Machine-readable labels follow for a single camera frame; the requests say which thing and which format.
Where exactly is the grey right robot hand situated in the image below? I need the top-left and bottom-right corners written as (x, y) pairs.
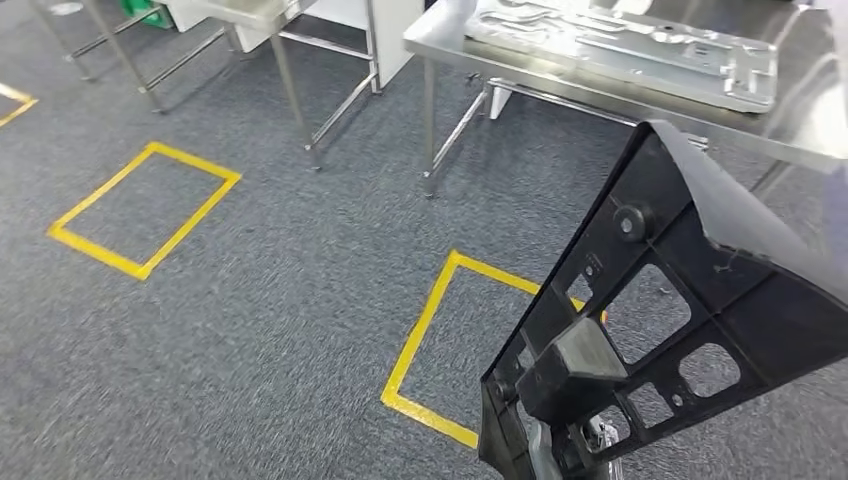
top-left (526, 415), bottom-right (624, 480)

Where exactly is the black plastic mounting plate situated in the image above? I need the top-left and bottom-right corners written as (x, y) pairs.
top-left (478, 120), bottom-right (848, 480)

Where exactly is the stainless steel workbench table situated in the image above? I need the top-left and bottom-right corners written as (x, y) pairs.
top-left (402, 0), bottom-right (848, 200)

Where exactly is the grey metal fixture plate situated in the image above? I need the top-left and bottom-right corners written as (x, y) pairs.
top-left (463, 0), bottom-right (780, 114)

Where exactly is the white cabinet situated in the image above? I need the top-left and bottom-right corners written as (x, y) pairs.
top-left (158, 0), bottom-right (425, 91)

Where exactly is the yellow floor tape square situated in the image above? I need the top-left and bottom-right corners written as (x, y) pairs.
top-left (0, 82), bottom-right (39, 129)
top-left (47, 140), bottom-right (242, 282)

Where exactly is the green object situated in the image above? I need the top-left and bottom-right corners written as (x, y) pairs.
top-left (119, 0), bottom-right (175, 30)

